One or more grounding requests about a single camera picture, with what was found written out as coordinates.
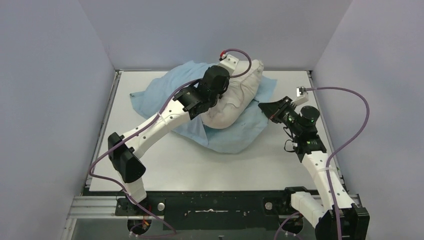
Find green and blue pillowcase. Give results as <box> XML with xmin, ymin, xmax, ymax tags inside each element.
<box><xmin>129</xmin><ymin>60</ymin><xmax>276</xmax><ymax>154</ymax></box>

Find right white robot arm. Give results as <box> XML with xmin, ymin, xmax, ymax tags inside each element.
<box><xmin>258</xmin><ymin>96</ymin><xmax>370</xmax><ymax>240</ymax></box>

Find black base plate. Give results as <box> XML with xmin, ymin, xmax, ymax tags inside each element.
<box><xmin>115</xmin><ymin>190</ymin><xmax>295</xmax><ymax>232</ymax></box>

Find aluminium frame rail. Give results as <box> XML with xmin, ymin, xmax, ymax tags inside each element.
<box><xmin>57</xmin><ymin>69</ymin><xmax>122</xmax><ymax>240</ymax></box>

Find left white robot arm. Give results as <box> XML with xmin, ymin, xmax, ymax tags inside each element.
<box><xmin>107</xmin><ymin>63</ymin><xmax>235</xmax><ymax>214</ymax></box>

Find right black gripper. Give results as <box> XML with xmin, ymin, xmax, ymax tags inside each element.
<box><xmin>259</xmin><ymin>96</ymin><xmax>303</xmax><ymax>136</ymax></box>

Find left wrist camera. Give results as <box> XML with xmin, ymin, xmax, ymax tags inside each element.
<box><xmin>217</xmin><ymin>51</ymin><xmax>240</xmax><ymax>76</ymax></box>

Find white pillow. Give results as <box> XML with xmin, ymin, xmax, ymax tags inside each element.
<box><xmin>200</xmin><ymin>59</ymin><xmax>264</xmax><ymax>130</ymax></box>

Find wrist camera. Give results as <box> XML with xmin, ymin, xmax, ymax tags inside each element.
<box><xmin>217</xmin><ymin>51</ymin><xmax>240</xmax><ymax>76</ymax></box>
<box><xmin>291</xmin><ymin>86</ymin><xmax>309</xmax><ymax>108</ymax></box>

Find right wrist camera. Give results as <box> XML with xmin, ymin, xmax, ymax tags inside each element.
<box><xmin>291</xmin><ymin>86</ymin><xmax>309</xmax><ymax>108</ymax></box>

